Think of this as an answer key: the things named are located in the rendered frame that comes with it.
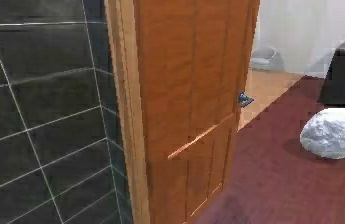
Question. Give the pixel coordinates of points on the brown wooden room door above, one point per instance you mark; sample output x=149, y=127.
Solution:
x=186, y=100

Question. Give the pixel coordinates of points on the white grey floor cushion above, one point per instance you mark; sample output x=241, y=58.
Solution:
x=263, y=58

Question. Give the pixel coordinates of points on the white crumpled round cushion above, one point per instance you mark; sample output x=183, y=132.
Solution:
x=330, y=132

